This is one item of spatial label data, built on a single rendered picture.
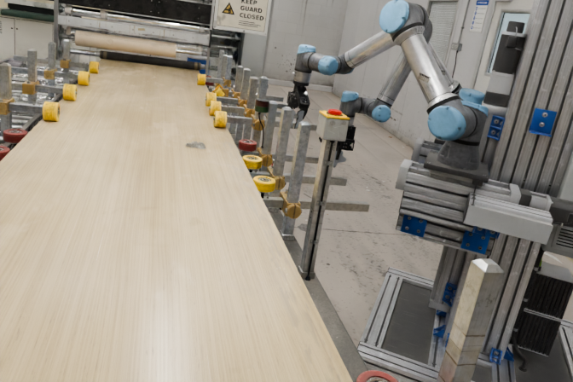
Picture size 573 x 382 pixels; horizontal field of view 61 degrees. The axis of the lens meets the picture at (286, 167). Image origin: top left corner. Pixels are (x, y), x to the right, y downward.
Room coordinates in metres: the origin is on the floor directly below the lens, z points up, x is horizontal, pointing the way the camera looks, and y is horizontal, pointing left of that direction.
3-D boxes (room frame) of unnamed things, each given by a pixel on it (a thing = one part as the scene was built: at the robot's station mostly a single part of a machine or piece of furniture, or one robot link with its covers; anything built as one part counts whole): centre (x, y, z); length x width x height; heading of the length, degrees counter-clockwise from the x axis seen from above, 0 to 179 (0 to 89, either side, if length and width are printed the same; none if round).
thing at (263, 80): (2.35, 0.17, 0.94); 0.03 x 0.03 x 0.48; 16
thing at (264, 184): (1.64, 0.07, 0.85); 0.08 x 0.08 x 0.11
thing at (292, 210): (1.65, -0.03, 0.82); 0.13 x 0.06 x 0.05; 16
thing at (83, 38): (4.22, 1.28, 1.05); 1.43 x 0.12 x 0.12; 106
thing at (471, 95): (2.25, -0.78, 1.21); 0.13 x 0.12 x 0.14; 14
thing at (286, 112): (1.87, 0.03, 0.89); 0.03 x 0.03 x 0.48; 16
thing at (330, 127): (1.38, -0.11, 1.18); 0.07 x 0.07 x 0.08; 16
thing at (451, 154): (1.77, -0.63, 1.09); 0.15 x 0.15 x 0.10
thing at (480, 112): (1.77, -0.62, 1.21); 0.13 x 0.12 x 0.14; 139
